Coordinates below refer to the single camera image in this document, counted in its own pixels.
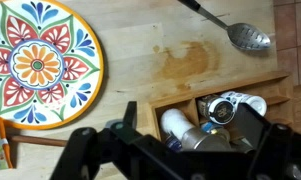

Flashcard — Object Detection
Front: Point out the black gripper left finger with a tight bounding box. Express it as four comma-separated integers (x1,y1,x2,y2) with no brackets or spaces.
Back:
49,101,147,180

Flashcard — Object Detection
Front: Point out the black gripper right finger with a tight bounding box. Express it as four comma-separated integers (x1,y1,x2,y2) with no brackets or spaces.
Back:
236,103,301,180

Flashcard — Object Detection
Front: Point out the brown wooden spoon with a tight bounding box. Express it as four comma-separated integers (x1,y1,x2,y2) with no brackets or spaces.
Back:
8,135,67,147

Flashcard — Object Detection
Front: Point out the white blue patterned bottle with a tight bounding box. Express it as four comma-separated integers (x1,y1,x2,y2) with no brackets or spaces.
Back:
222,91,267,116

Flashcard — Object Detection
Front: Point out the wooden spice tray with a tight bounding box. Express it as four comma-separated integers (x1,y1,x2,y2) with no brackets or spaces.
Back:
148,71,294,140

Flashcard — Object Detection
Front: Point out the black lid spice jar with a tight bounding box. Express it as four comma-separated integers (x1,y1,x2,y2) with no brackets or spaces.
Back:
197,95,235,125

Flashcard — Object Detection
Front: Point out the colourful floral ceramic plate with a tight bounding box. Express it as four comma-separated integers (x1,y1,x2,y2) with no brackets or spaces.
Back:
0,0,104,130

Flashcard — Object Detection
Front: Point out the slotted metal spoon black handle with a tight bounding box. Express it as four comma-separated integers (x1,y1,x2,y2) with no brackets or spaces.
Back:
178,0,271,51

